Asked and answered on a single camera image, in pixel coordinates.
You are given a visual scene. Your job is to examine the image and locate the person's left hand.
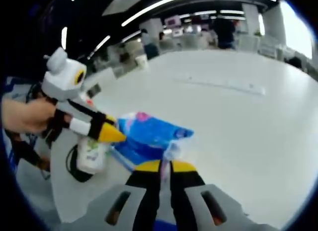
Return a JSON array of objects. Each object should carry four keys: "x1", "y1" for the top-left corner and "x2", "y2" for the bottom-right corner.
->
[{"x1": 2, "y1": 98, "x2": 58, "y2": 136}]

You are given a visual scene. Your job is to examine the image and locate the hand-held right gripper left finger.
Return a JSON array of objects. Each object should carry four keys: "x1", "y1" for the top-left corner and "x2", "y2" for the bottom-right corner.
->
[{"x1": 74, "y1": 159, "x2": 162, "y2": 231}]

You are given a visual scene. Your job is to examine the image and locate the long ceiling light strip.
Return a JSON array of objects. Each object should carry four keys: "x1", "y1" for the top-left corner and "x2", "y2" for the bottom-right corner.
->
[{"x1": 121, "y1": 0, "x2": 278, "y2": 27}]

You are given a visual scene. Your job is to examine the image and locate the black cable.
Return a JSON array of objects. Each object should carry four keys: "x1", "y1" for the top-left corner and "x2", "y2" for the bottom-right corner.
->
[{"x1": 66, "y1": 144, "x2": 95, "y2": 183}]

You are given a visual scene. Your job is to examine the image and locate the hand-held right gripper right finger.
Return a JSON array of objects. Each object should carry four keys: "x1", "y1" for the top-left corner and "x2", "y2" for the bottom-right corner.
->
[{"x1": 170, "y1": 160, "x2": 276, "y2": 231}]

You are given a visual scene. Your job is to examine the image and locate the blue plastic packet pink mark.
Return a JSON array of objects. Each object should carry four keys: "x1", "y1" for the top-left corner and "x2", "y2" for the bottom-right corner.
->
[{"x1": 110, "y1": 111, "x2": 195, "y2": 172}]

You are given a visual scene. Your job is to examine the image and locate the white bucket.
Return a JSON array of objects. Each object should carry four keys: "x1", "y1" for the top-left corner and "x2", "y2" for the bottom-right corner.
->
[{"x1": 136, "y1": 54, "x2": 149, "y2": 69}]

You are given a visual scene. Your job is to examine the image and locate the white bottle green label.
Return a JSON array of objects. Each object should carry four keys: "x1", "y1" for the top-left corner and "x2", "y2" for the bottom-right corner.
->
[{"x1": 76, "y1": 136, "x2": 109, "y2": 174}]

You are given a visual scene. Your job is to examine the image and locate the person's blue white clothing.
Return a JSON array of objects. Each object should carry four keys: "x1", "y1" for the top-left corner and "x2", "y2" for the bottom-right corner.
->
[{"x1": 2, "y1": 76, "x2": 23, "y2": 172}]

